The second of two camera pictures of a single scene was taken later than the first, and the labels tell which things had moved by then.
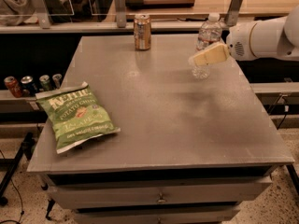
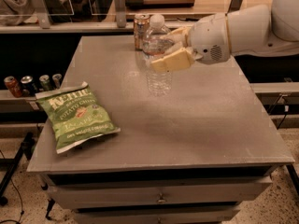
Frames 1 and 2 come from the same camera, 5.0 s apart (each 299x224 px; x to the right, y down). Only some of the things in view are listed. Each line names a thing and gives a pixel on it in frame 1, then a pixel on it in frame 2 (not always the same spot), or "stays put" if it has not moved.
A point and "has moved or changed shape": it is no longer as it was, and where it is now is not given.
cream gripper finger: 215,53 to 176,61
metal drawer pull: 161,199 stays put
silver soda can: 57,79 stays put
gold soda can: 142,32 stays put
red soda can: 13,86 stays put
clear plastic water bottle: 209,34 has moved or changed shape
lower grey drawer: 157,215 stays put
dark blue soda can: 28,86 stays put
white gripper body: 238,44 to 207,38
